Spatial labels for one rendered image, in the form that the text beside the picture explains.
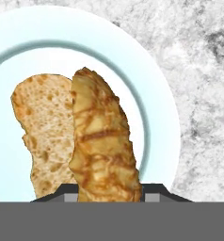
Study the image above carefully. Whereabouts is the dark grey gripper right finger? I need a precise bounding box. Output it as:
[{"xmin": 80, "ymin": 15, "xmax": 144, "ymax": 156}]
[{"xmin": 140, "ymin": 183, "xmax": 194, "ymax": 203}]

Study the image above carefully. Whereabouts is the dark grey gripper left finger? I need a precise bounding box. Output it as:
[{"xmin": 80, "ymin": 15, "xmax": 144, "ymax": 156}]
[{"xmin": 30, "ymin": 183, "xmax": 80, "ymax": 203}]

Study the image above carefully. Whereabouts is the tan bread bun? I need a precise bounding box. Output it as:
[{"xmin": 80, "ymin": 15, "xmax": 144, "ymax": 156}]
[{"xmin": 10, "ymin": 73, "xmax": 79, "ymax": 200}]

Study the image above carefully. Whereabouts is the pale blue round plate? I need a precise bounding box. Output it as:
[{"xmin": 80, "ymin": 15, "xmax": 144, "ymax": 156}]
[{"xmin": 0, "ymin": 5, "xmax": 182, "ymax": 203}]

